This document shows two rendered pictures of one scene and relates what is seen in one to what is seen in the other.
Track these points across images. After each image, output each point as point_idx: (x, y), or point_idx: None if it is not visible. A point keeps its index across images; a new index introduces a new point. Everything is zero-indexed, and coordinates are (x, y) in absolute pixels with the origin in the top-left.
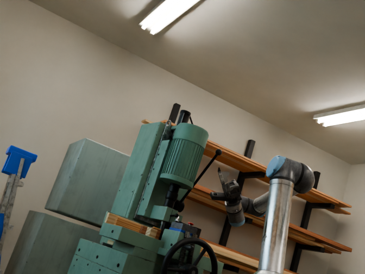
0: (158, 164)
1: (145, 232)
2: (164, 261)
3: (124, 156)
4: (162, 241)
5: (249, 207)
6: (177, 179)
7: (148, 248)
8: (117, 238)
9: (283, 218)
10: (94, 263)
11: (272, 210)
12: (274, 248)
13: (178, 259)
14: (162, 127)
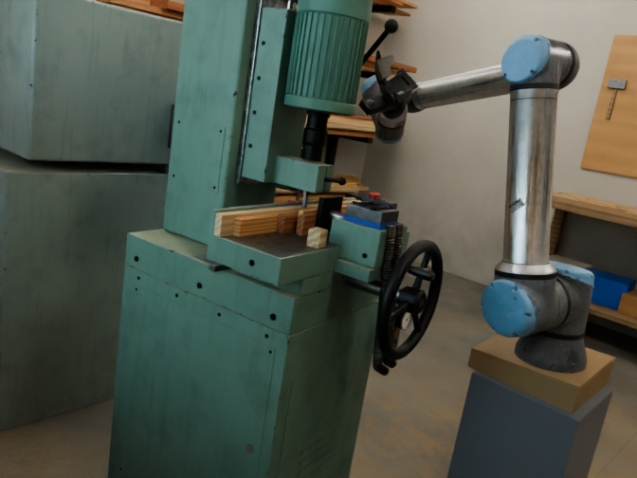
0: (269, 67)
1: (289, 226)
2: (385, 311)
3: (127, 14)
4: (338, 247)
5: None
6: (335, 109)
7: (320, 271)
8: (276, 284)
9: (551, 166)
10: (195, 298)
11: (533, 154)
12: (539, 225)
13: (380, 277)
14: None
